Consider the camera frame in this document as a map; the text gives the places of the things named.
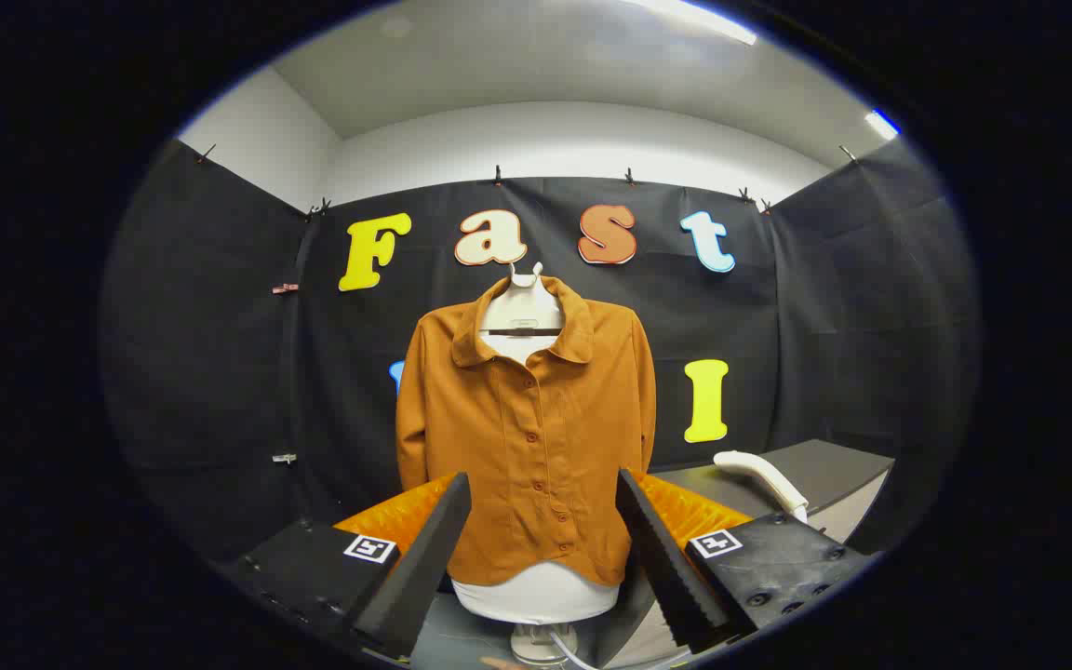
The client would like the white steamer hose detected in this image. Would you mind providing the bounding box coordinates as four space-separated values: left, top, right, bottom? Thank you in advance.
547 631 597 670

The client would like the white mannequin torso stand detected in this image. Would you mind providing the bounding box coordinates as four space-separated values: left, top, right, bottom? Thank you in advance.
450 262 621 666

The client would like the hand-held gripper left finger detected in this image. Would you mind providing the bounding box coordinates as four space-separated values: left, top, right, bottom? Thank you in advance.
215 472 473 663

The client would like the long ceiling light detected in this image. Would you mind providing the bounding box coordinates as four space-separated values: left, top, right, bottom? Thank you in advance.
624 0 758 46

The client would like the white garment steamer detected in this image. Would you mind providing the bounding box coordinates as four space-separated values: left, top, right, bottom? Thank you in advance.
713 450 810 524

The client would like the orange button-up shirt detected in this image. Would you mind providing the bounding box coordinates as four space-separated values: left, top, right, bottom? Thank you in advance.
395 275 658 587

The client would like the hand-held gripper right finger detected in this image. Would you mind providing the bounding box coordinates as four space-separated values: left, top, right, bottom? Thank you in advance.
615 467 879 655

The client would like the black backdrop cloth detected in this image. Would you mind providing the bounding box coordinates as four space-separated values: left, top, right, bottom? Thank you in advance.
99 138 981 569

